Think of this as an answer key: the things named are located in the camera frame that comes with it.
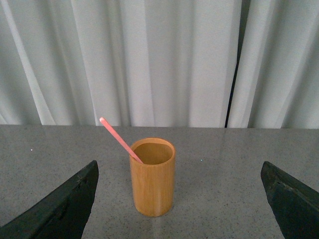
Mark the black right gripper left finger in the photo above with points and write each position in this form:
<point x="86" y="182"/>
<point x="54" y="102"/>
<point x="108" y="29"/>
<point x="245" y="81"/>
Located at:
<point x="62" y="214"/>

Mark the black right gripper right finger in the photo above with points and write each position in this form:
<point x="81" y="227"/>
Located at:
<point x="294" y="204"/>

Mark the pink chopstick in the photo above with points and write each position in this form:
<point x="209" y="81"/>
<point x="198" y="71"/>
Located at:
<point x="119" y="139"/>

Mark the bamboo chopstick holder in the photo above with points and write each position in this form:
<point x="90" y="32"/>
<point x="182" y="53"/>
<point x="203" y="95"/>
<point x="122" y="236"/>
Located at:
<point x="153" y="179"/>

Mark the white curtain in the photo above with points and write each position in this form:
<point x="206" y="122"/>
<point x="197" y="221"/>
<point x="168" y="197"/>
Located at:
<point x="195" y="63"/>

